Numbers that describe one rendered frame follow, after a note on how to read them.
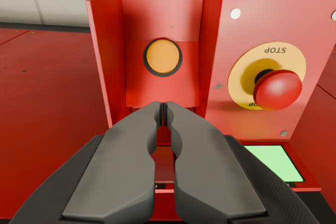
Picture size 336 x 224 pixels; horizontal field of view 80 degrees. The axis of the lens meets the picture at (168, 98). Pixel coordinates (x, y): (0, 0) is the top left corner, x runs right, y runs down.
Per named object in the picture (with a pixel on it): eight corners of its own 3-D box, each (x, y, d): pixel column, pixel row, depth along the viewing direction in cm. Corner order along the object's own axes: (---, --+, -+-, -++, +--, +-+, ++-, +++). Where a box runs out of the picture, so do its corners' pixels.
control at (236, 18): (282, -15, 26) (451, 13, 11) (251, 92, 34) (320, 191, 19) (123, -18, 25) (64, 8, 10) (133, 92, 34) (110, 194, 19)
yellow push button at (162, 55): (177, 44, 26) (179, 39, 23) (177, 74, 26) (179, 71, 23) (147, 44, 26) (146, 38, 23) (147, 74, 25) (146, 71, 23)
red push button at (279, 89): (290, 56, 19) (314, 74, 16) (276, 93, 21) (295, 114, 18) (247, 56, 19) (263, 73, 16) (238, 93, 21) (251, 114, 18)
